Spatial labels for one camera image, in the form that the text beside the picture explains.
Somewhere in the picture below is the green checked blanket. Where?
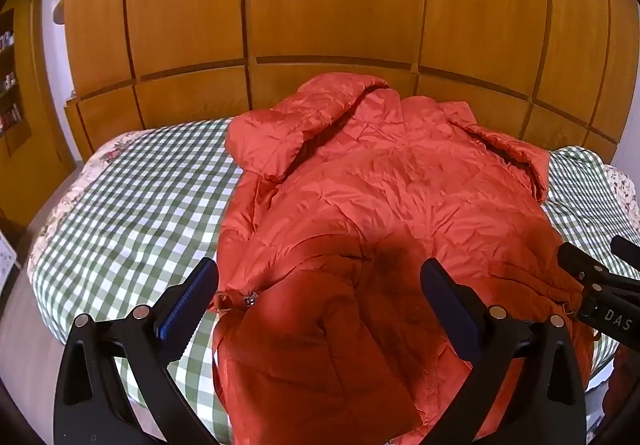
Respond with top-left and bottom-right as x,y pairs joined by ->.
37,117 -> 640,426

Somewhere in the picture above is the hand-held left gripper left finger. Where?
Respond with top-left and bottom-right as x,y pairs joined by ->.
52,257 -> 220,445

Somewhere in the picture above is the orange puffer jacket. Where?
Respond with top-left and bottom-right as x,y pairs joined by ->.
207,72 -> 608,445

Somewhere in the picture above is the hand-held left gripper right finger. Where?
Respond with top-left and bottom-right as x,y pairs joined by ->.
420,259 -> 586,445

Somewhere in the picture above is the wooden shelf cabinet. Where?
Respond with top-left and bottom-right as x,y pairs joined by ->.
0,0 -> 76,231

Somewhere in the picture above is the person's right hand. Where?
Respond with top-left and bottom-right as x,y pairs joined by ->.
602,340 -> 640,418

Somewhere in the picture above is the wooden wall shelf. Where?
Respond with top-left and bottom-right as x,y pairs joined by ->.
0,27 -> 22,133

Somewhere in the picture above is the wooden wardrobe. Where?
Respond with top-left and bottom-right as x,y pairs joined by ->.
62,0 -> 640,166

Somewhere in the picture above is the white board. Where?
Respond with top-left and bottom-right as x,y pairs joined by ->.
0,230 -> 21,286

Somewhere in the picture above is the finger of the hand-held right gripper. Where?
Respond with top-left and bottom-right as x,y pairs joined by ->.
611,235 -> 640,271
557,242 -> 608,286

